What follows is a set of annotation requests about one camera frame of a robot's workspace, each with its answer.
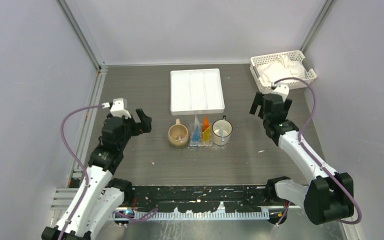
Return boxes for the tan ceramic mug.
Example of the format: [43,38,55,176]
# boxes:
[167,118,190,149]

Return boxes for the white ribbed mug black rim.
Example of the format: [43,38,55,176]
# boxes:
[212,115,233,146]

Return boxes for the white toothpaste tube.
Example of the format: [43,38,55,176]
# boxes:
[193,115,201,133]

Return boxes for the blue toothpaste tube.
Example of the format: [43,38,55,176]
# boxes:
[192,125,201,146]

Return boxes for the white plastic bin tray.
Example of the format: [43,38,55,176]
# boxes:
[170,68,225,116]

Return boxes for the clear rectangular holder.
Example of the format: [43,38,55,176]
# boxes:
[188,123,214,148]

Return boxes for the orange toothpaste tube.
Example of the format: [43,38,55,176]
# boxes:
[201,116,210,133]

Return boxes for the yellow toothpaste tube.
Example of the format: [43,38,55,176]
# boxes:
[202,126,211,143]

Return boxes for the clear oval glass tray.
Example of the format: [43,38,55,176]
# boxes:
[170,144,228,151]

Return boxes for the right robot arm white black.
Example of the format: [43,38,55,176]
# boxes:
[249,92,357,225]

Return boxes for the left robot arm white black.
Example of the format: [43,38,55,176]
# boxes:
[41,108,152,240]

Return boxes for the white perforated basket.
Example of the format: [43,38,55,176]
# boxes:
[250,50,317,94]

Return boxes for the white cloth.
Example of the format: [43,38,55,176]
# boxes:
[257,56,306,85]

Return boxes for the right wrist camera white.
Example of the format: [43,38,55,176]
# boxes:
[271,84,290,102]

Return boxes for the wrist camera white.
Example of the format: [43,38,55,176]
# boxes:
[101,98,132,119]
[271,84,290,102]

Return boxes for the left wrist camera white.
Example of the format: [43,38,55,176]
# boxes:
[101,98,132,119]

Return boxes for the aluminium frame rail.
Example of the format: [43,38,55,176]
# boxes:
[50,184,353,210]

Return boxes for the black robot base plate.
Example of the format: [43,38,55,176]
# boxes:
[101,184,300,227]

